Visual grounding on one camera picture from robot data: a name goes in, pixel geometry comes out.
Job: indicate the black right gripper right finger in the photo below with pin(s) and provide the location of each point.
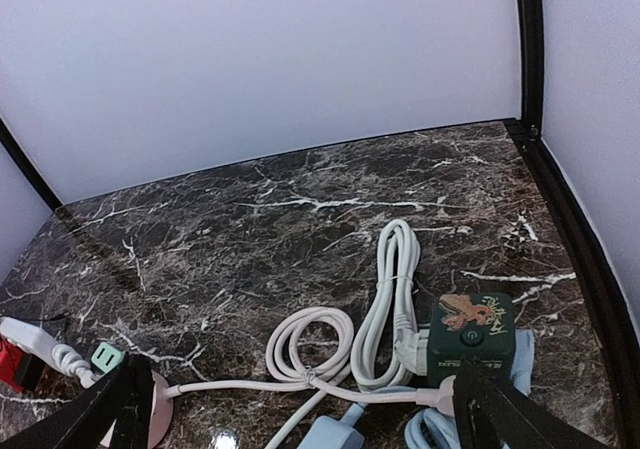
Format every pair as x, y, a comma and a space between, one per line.
491, 413

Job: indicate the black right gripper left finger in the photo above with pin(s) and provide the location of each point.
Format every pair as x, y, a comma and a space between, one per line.
120, 402

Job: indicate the white multi-socket power strip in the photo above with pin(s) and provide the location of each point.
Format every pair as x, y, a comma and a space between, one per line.
29, 338

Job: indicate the red cube socket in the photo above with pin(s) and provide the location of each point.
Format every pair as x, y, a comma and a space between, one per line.
19, 370

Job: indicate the pink round socket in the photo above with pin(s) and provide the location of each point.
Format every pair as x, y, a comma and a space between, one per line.
162, 411

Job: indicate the mint green plug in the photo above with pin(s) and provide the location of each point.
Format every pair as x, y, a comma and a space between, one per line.
106, 357

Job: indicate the dark green cube socket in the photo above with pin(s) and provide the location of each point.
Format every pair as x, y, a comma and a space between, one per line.
474, 327

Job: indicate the black enclosure frame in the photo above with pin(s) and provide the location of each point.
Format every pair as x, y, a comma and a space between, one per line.
221, 164

